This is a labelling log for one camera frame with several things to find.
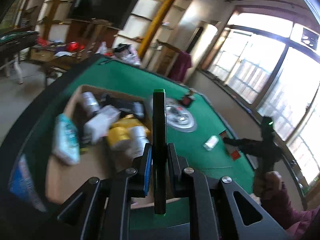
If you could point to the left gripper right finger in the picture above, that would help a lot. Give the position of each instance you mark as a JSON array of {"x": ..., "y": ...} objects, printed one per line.
[{"x": 176, "y": 166}]

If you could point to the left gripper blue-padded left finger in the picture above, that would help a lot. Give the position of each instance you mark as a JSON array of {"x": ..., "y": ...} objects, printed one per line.
[{"x": 143, "y": 175}]

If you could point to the white medicine bottle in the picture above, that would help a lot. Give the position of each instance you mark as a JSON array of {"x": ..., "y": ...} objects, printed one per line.
[{"x": 138, "y": 141}]

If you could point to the yellow cheese cracker packet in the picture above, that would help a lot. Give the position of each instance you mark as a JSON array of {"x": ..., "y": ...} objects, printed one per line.
[{"x": 130, "y": 121}]

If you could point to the black green-edged device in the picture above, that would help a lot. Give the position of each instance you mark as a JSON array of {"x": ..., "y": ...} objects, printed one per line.
[{"x": 159, "y": 151}]

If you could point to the white power adapter block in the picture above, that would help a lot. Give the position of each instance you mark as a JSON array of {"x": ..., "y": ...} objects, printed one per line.
[{"x": 97, "y": 127}]

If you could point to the person's right hand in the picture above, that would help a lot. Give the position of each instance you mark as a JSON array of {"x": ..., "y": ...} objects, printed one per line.
[{"x": 272, "y": 186}]

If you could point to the red and white booklet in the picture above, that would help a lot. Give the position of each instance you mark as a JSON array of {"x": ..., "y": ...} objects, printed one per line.
[{"x": 230, "y": 145}]

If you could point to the white bottle on table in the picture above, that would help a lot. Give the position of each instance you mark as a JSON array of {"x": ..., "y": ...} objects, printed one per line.
[{"x": 211, "y": 143}]

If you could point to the open cardboard box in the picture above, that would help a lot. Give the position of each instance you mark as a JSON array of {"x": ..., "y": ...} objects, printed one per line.
[{"x": 97, "y": 160}]

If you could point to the round grey table centre console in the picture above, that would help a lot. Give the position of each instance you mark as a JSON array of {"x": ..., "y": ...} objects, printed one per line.
[{"x": 175, "y": 115}]

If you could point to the black pouch in box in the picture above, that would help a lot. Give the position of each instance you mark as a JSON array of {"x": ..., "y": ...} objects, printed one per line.
[{"x": 126, "y": 107}]

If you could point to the white small carton box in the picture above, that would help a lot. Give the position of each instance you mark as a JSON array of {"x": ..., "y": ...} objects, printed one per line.
[{"x": 111, "y": 112}]

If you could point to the white cylinder bottle in box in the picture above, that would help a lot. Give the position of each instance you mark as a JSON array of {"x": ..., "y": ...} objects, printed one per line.
[{"x": 90, "y": 104}]

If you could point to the light blue tissue pack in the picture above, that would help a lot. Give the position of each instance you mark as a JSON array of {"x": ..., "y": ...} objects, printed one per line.
[{"x": 65, "y": 140}]

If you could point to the wooden chair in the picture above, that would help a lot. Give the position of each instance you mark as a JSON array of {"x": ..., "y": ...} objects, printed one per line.
[{"x": 166, "y": 58}]

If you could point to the maroon cloth on chair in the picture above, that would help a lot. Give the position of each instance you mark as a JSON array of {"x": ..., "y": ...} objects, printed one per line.
[{"x": 180, "y": 67}]

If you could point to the blue book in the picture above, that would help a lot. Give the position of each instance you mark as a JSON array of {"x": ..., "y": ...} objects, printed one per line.
[{"x": 22, "y": 186}]

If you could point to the black wall television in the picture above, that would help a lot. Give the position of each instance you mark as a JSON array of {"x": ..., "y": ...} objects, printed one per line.
[{"x": 116, "y": 12}]

